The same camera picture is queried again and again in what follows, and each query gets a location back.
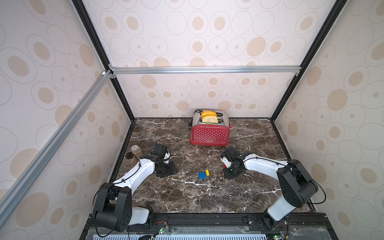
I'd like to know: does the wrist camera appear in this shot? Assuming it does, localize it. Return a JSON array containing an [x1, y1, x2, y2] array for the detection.
[[163, 151, 171, 164], [220, 155, 232, 169]]

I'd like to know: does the front yellow toast slice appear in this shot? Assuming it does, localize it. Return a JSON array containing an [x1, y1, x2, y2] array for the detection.
[[202, 115, 219, 124]]

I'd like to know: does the horizontal aluminium frame bar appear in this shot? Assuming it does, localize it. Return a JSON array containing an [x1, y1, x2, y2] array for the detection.
[[112, 66, 302, 75]]

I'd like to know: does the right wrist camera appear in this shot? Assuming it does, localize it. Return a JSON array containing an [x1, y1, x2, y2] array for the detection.
[[220, 155, 232, 169]]

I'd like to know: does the rear yellow toast slice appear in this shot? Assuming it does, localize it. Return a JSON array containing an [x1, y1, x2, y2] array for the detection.
[[201, 111, 217, 118]]

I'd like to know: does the red polka dot toaster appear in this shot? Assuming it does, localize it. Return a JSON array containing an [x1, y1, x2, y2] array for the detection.
[[190, 109, 233, 146]]

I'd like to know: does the blue lego brick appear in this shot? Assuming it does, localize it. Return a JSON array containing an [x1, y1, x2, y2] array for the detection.
[[198, 171, 209, 180]]

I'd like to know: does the black round lid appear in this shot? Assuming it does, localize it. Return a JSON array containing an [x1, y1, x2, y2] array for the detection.
[[125, 152, 135, 160]]

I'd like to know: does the yellow toast slice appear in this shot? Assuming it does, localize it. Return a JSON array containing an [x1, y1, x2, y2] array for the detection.
[[202, 115, 219, 124], [201, 111, 217, 118]]

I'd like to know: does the diagonal aluminium frame bar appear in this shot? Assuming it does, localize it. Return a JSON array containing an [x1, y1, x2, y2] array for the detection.
[[1, 70, 112, 228]]

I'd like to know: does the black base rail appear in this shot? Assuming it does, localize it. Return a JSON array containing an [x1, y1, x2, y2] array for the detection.
[[80, 213, 338, 240]]

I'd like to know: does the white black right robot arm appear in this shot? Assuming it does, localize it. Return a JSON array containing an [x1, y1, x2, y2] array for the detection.
[[221, 146, 320, 224]]

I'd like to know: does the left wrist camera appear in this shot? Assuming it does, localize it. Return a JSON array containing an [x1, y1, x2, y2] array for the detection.
[[163, 151, 171, 164]]

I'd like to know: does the glass jar with beige lid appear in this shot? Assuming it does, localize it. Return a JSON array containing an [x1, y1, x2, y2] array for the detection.
[[131, 145, 143, 159]]

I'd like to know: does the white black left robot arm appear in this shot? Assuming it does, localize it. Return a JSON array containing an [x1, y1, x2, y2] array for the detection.
[[92, 143, 176, 233]]

